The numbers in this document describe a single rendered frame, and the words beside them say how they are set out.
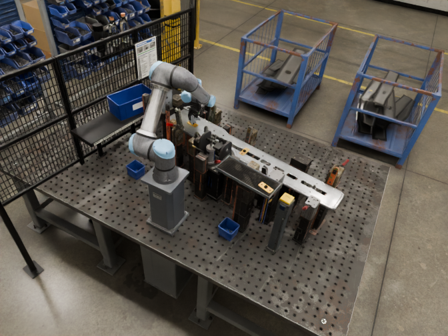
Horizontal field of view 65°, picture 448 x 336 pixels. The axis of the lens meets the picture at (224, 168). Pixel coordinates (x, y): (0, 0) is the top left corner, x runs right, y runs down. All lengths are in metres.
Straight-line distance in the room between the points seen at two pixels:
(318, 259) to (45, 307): 1.96
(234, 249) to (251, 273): 0.19
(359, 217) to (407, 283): 0.94
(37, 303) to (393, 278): 2.78
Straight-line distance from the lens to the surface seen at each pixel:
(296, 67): 4.78
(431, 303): 3.41
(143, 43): 2.83
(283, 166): 2.39
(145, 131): 2.01
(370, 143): 4.29
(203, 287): 2.37
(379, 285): 3.30
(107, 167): 2.81
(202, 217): 2.41
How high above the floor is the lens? 2.57
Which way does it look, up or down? 43 degrees down
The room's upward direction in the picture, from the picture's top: 6 degrees clockwise
